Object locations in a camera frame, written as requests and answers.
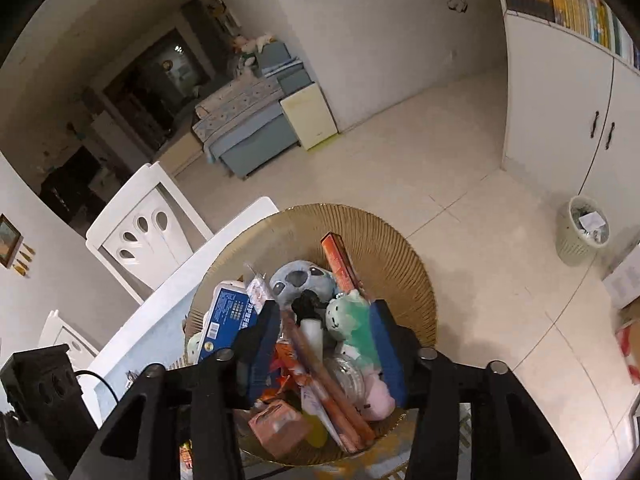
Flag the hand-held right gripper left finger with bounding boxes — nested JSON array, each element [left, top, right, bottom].
[[67, 300, 282, 480]]

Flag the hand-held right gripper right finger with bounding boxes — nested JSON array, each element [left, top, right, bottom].
[[369, 299, 583, 480]]

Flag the pale green plush keychain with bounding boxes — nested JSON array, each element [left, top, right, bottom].
[[325, 290, 383, 376]]

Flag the long dark red box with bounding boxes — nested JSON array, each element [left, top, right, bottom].
[[281, 310, 377, 451]]

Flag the blue plush toy pink ears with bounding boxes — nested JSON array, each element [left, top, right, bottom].
[[269, 259, 337, 311]]

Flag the golden ribbed bowl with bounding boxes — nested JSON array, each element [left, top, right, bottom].
[[182, 203, 437, 466]]

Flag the orange snack packet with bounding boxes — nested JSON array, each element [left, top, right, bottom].
[[270, 340, 311, 401]]

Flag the white tube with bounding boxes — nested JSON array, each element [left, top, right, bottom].
[[299, 317, 326, 361]]

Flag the blue white packet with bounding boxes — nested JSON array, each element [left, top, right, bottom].
[[196, 282, 261, 366]]

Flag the white chair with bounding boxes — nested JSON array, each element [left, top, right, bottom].
[[37, 310, 101, 361], [85, 161, 216, 306]]

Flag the clear wrapped packet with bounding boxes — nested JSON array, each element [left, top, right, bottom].
[[242, 261, 273, 313]]

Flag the salmon cardboard box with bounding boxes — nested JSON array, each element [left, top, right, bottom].
[[247, 400, 313, 461]]

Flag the red box white print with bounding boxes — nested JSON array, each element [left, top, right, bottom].
[[320, 231, 368, 301]]

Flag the white desk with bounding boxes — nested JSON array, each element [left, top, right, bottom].
[[75, 196, 281, 431]]

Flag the blue patterned tablecloth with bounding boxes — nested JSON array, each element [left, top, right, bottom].
[[95, 305, 473, 480]]

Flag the framed picture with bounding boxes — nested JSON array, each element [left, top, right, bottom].
[[0, 214, 24, 268]]

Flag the black low table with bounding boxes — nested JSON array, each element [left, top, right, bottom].
[[40, 145, 108, 223]]

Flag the beige storage box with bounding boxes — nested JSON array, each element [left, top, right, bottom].
[[157, 132, 206, 176]]

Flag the pale green waste basket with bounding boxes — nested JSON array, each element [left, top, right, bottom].
[[556, 195, 612, 267]]

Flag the red white bag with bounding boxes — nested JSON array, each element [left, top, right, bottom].
[[615, 320, 640, 386]]

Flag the cream small cabinet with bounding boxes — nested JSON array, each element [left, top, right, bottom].
[[279, 82, 338, 152]]

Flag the white wardrobe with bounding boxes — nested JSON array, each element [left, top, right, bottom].
[[500, 7, 640, 261]]

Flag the plush toys on bed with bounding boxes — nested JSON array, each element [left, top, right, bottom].
[[232, 34, 276, 56]]

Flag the row of books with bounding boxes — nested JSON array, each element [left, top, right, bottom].
[[497, 0, 640, 71]]

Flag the black cable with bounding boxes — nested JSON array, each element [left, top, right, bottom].
[[75, 370, 121, 406]]

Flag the yellow wall ornament set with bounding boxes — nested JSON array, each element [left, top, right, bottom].
[[12, 245, 37, 277]]

